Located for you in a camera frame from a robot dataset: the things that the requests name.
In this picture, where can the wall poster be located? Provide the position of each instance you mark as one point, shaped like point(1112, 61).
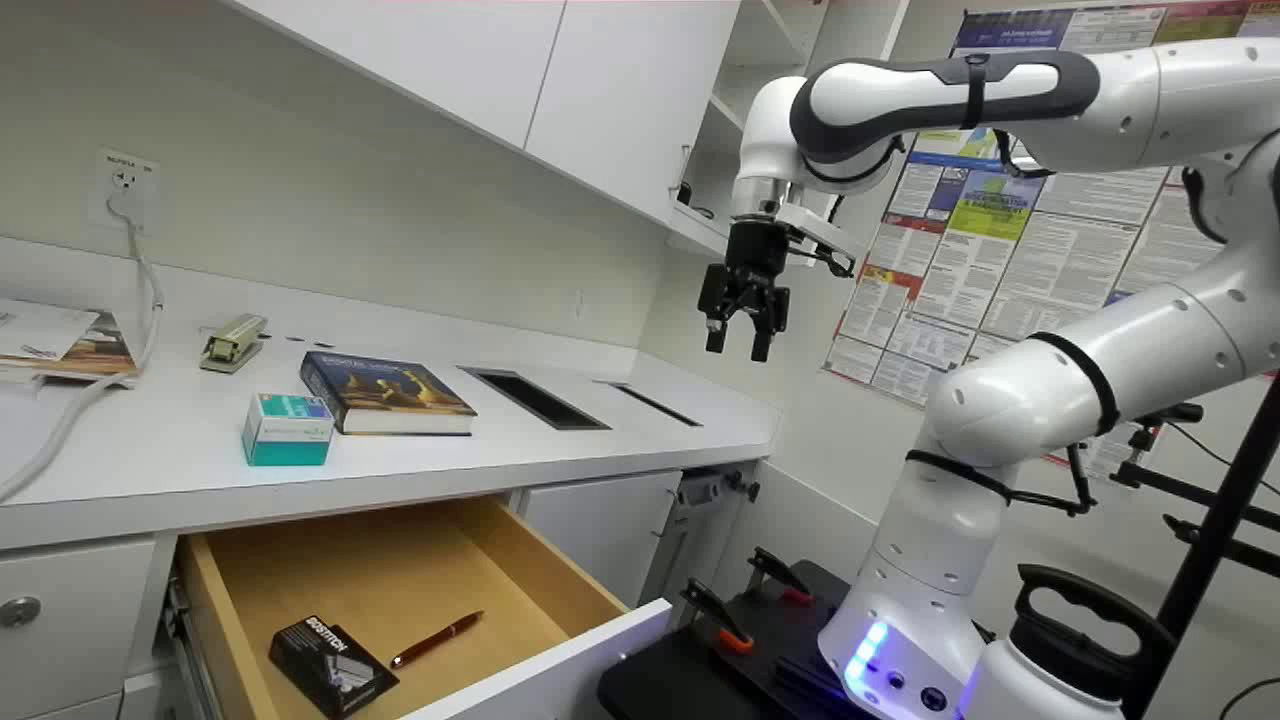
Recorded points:
point(968, 259)

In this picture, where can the stack of magazines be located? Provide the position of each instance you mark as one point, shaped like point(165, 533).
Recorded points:
point(70, 345)

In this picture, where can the black tripod stand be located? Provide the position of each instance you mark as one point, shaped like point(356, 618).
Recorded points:
point(1213, 536)

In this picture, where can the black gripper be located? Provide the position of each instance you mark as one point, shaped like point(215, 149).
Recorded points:
point(744, 281)

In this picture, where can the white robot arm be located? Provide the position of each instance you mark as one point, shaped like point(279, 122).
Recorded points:
point(902, 640)

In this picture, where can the black staples box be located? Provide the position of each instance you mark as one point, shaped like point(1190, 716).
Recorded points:
point(334, 670)

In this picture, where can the teal and white small box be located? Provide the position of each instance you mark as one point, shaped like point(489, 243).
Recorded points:
point(286, 429)

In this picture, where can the white wall outlet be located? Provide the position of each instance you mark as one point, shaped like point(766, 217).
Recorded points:
point(126, 191)

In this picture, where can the white lower cabinet door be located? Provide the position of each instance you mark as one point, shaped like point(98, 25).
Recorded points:
point(604, 525)

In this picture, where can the wooden drawer with white front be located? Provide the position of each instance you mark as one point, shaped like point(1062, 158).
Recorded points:
point(393, 576)

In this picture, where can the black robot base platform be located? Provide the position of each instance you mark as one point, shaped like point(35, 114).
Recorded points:
point(744, 658)

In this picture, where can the white lower left cabinet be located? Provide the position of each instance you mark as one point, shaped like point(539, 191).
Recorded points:
point(70, 625)

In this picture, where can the white upper cabinets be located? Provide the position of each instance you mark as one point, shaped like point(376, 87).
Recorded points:
point(632, 99)

